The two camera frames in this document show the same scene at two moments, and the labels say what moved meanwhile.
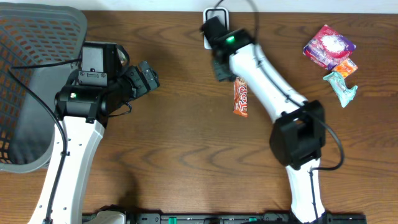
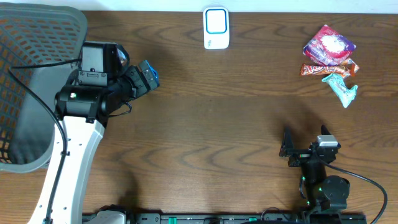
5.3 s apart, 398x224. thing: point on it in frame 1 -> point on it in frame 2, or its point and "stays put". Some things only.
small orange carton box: (346, 67) stays put
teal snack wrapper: (344, 94) stays put
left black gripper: (144, 78) stays put
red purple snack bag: (327, 48) stays put
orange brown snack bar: (240, 97) -> (348, 70)
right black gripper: (219, 74) -> (300, 155)
